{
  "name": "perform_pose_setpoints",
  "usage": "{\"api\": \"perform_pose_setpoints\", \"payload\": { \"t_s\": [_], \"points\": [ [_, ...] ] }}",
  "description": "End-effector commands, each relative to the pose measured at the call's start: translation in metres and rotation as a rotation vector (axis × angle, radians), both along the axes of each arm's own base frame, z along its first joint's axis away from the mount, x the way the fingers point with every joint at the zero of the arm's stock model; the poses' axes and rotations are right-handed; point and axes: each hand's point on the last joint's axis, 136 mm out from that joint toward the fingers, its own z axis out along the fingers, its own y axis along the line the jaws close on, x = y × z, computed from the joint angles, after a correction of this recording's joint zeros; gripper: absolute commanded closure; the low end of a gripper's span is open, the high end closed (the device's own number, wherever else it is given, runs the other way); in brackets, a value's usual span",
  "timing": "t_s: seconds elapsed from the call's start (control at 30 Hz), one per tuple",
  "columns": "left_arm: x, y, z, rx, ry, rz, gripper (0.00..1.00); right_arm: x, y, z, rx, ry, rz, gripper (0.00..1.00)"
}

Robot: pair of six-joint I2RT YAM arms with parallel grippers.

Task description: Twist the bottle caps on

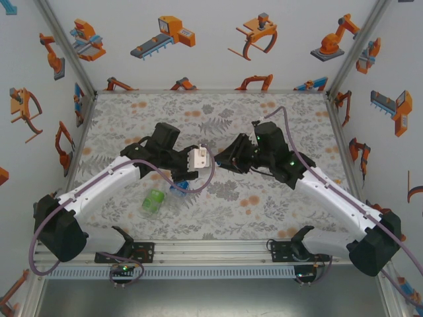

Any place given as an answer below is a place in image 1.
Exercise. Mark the blue label plastic bottle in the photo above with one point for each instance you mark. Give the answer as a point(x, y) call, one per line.
point(180, 191)

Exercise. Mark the green label plastic bottle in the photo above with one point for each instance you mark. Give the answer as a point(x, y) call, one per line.
point(153, 198)

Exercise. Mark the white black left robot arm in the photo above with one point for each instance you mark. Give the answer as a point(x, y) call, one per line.
point(99, 185)

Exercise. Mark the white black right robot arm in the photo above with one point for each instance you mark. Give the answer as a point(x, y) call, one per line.
point(330, 198)

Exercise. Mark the floral patterned table mat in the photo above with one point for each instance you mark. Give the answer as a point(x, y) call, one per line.
point(211, 214)

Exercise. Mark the small green-lit circuit board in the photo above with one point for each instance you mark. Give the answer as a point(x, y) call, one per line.
point(304, 274)
point(122, 269)

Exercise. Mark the aluminium table back rail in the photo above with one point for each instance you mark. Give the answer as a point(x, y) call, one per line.
point(211, 91)

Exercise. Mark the aluminium table side rail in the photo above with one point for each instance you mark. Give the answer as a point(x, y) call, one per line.
point(81, 142)
point(343, 148)

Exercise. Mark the aluminium mounting rail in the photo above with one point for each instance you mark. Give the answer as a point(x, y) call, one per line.
point(211, 252)

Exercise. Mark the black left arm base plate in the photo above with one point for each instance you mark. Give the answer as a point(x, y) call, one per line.
point(147, 252)

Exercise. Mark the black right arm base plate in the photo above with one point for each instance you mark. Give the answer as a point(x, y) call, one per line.
point(279, 252)

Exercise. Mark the aluminium frame post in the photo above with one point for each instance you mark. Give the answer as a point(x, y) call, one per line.
point(359, 43)
point(65, 43)

